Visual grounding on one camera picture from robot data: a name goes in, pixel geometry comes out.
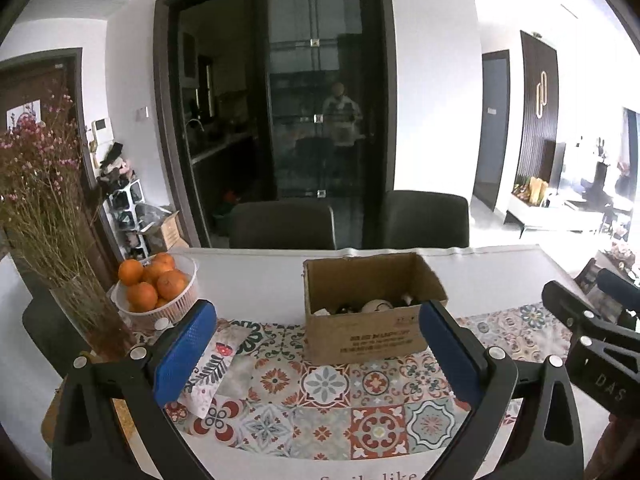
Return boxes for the pink flower arrangement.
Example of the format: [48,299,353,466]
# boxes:
[607,240,640,271]

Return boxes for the brown wooden board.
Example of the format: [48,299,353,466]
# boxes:
[42,380,137,456]

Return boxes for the white television cabinet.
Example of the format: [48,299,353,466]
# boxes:
[504,192,606,238]

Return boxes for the pile of oranges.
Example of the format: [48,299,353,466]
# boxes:
[118,253,191,312]

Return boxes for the brown cardboard box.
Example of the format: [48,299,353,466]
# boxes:
[302,252,449,365]

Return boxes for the floral fabric tissue pouch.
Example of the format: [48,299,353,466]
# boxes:
[180,327,256,418]

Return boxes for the small cardboard box on floor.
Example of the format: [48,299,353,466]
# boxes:
[140,210,183,256]

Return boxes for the floral wall picture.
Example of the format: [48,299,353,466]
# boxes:
[7,102,41,133]

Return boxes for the white plastic fruit basket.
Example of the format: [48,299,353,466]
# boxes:
[110,254,200,332]

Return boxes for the dark slatted wall panel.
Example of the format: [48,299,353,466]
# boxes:
[515,30,560,196]

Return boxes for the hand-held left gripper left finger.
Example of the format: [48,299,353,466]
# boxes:
[51,299,219,480]

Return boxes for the patterned dark cushion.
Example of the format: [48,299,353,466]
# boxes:
[575,257,621,321]

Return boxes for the clear glass vase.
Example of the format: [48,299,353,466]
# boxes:
[50,274,137,358]

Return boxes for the dark grey dining chair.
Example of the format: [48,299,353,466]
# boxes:
[22,290,96,378]
[382,191,471,249]
[229,201,337,250]

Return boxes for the dried pink flower bouquet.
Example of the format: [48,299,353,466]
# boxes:
[0,89,107,311]

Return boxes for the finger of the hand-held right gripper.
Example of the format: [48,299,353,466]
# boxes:
[596,268,640,331]
[542,280,640,356]

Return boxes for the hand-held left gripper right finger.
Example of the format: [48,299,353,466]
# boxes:
[419,299,585,480]

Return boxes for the dark hallway door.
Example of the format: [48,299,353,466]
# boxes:
[474,50,511,211]

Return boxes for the white cluttered shelf rack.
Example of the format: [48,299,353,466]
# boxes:
[97,175,151,261]

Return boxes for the brown wooden door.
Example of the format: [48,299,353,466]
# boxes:
[0,49,117,286]

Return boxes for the yellow bags and flowers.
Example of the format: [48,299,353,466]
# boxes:
[512,176,548,206]

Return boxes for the dark glass sliding door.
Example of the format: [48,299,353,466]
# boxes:
[155,0,398,250]

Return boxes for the black television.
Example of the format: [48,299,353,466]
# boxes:
[547,141,567,193]

